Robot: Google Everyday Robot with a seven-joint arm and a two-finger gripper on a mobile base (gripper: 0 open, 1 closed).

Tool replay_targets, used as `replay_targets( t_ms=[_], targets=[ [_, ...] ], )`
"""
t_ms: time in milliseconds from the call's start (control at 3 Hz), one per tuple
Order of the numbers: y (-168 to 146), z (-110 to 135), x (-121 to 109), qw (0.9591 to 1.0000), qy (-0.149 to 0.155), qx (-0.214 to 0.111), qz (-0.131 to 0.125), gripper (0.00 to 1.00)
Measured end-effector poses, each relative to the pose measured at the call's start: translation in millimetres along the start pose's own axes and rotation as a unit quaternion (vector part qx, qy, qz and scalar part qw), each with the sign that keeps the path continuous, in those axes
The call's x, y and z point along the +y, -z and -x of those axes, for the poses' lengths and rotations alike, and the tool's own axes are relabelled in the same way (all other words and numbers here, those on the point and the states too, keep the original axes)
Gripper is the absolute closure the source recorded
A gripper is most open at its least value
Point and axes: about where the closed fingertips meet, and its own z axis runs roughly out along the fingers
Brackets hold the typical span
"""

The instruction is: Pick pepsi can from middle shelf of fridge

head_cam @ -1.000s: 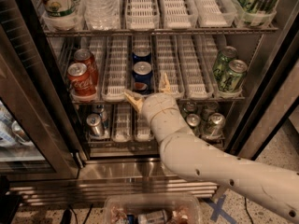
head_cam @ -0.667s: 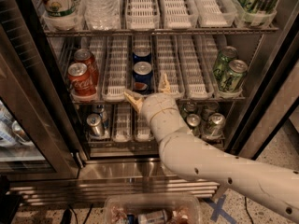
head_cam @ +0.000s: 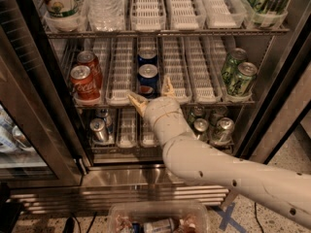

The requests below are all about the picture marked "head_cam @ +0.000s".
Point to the green can bottom front right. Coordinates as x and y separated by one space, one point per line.
223 130

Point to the open fridge door right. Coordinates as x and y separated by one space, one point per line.
281 91

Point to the front red coca-cola can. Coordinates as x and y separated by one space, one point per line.
84 83

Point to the green soda can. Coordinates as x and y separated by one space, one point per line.
233 59
242 79

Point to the green can bottom rear left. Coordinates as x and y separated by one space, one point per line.
195 113

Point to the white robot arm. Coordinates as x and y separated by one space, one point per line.
282 191

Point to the red coca-cola can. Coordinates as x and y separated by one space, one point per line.
89 59
84 83

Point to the rear silver can bottom left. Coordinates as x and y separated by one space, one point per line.
106 116

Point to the front silver can bottom left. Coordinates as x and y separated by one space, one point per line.
98 128

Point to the front green soda can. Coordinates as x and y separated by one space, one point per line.
242 79

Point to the clear water bottle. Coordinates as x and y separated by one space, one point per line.
105 15

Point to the blue tape cross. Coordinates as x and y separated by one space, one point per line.
227 219

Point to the clear plastic bin on floor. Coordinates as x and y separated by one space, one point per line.
184 216

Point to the green can bottom rear right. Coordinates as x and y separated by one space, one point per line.
217 113

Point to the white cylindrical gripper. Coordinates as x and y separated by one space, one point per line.
159 109

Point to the rear red coca-cola can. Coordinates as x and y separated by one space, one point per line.
89 59

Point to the rear green soda can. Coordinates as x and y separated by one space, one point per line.
233 59

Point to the stainless fridge door left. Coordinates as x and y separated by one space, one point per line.
35 96

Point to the fridge bottom vent grille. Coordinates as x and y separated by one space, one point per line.
77 199

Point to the green can bottom front left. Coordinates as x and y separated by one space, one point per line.
200 127

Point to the blue pepsi can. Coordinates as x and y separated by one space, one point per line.
147 56
147 78

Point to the white glide tray under pepsi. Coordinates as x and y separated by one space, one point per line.
149 43

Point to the silver can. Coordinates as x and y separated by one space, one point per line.
106 116
98 128

